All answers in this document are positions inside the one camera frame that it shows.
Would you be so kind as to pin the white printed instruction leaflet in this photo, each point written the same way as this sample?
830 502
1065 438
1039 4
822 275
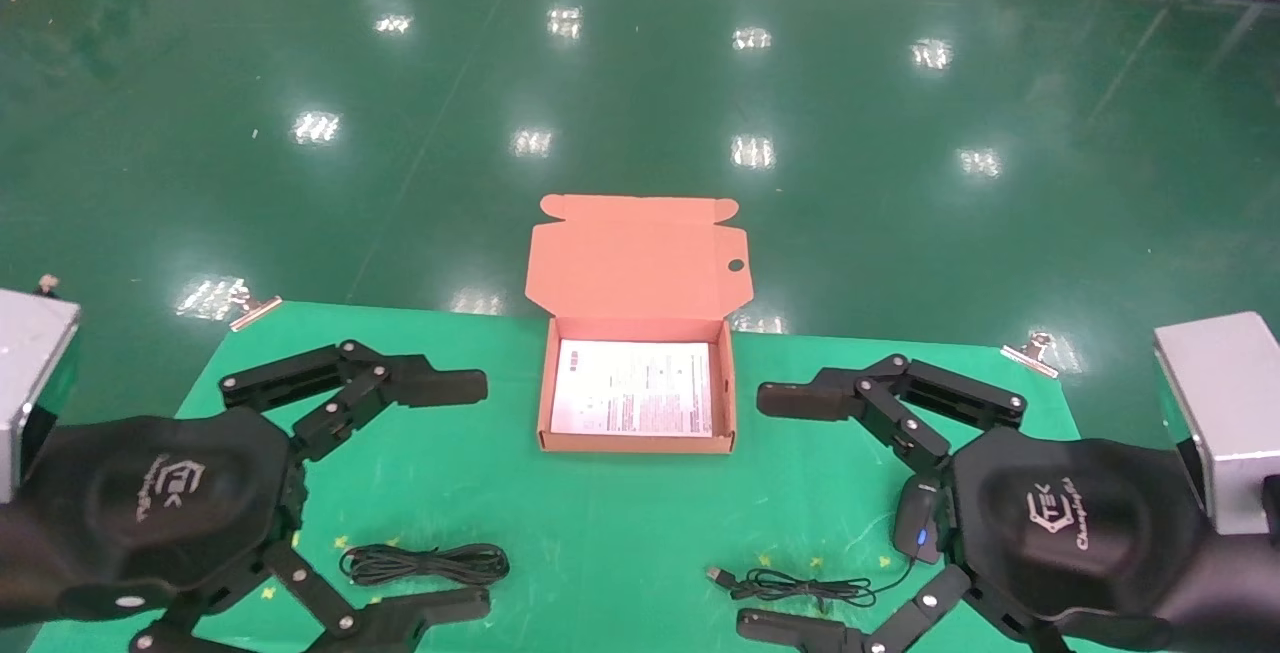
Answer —
630 388

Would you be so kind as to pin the open orange cardboard box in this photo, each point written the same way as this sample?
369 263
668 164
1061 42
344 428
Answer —
630 263

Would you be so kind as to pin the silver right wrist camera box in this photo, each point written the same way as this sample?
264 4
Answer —
1220 413

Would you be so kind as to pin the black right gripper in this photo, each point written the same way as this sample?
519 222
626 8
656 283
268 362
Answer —
1070 533

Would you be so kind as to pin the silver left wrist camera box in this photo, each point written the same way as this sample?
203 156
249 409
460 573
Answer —
30 373

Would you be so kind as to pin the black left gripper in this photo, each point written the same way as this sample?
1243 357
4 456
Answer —
150 513

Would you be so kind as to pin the metal mat clip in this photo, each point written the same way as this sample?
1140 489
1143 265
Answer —
255 311
1030 358

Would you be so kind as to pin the green cloth table mat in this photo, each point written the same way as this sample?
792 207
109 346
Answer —
620 533

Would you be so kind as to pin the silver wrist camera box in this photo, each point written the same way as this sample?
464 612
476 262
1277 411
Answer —
1220 413
30 373

